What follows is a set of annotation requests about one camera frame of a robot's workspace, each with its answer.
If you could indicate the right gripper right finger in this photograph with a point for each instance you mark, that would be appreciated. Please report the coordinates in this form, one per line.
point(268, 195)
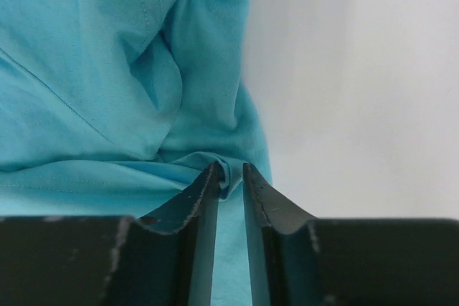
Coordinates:
point(298, 259)

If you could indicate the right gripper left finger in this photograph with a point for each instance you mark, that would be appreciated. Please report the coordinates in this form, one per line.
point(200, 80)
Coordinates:
point(163, 258)

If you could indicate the light teal polo shirt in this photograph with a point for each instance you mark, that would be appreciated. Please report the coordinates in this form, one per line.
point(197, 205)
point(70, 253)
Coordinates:
point(111, 107)

